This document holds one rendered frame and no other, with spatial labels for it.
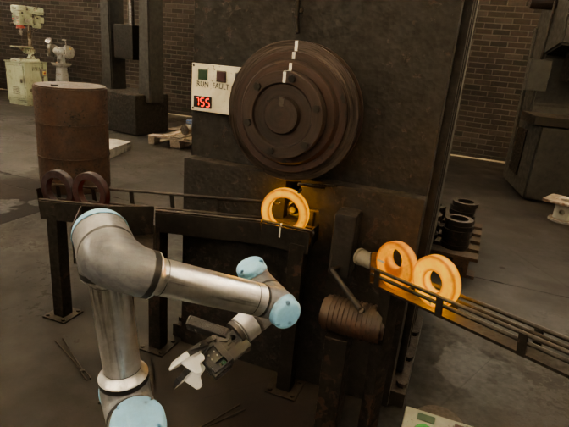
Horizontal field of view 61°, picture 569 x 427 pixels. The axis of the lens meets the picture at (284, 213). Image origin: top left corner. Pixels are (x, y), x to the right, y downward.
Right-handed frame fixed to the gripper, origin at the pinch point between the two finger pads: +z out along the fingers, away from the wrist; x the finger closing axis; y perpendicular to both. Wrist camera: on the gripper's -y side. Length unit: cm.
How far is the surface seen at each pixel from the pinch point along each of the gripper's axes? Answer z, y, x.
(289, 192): -72, -31, 18
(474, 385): -107, 64, 86
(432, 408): -43, 48, 0
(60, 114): -76, -273, 172
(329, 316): -55, 10, 30
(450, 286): -72, 31, -4
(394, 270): -73, 16, 10
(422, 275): -73, 23, 2
